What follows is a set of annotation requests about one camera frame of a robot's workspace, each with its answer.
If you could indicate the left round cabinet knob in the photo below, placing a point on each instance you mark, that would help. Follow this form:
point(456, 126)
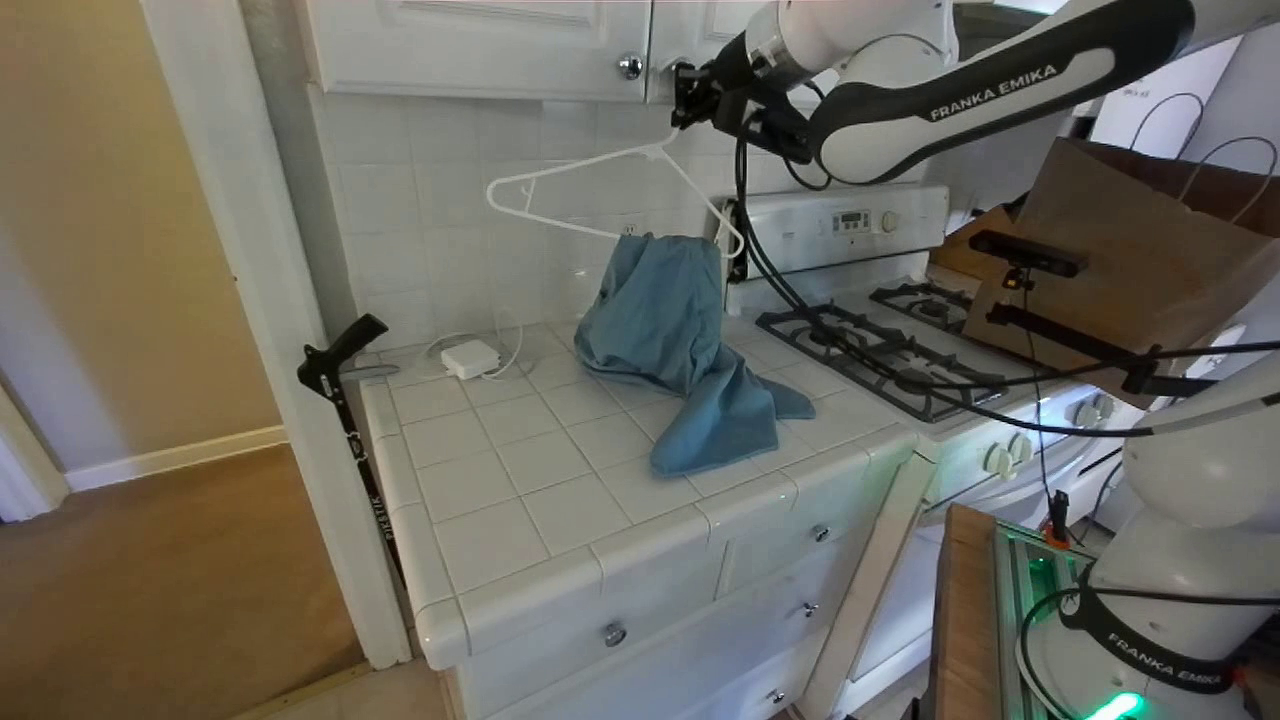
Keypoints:
point(630, 67)

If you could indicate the white lower counter cabinet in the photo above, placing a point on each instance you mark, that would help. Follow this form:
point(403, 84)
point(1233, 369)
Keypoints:
point(556, 577)

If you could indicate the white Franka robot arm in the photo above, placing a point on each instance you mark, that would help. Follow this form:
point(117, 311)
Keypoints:
point(1159, 621)

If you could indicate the white plastic hanger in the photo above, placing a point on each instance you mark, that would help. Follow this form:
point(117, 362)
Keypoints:
point(615, 192)

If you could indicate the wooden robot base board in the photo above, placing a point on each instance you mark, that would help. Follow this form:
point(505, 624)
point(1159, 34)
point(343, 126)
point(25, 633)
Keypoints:
point(964, 641)

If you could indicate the brown cardboard box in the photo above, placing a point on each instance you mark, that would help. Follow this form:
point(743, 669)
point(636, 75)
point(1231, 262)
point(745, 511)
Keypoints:
point(1170, 249)

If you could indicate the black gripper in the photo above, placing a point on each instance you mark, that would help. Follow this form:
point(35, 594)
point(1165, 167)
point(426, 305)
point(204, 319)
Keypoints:
point(745, 92)

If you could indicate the white upper cabinet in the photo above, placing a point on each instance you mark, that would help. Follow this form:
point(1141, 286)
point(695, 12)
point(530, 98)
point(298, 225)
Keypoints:
point(555, 50)

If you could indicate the blue cloth garment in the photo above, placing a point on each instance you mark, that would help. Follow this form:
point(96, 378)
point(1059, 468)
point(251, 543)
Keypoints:
point(658, 319)

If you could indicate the white power adapter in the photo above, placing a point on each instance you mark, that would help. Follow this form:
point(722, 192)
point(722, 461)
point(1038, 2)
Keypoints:
point(471, 358)

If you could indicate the white gas stove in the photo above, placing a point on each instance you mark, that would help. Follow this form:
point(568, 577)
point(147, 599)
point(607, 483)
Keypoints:
point(862, 300)

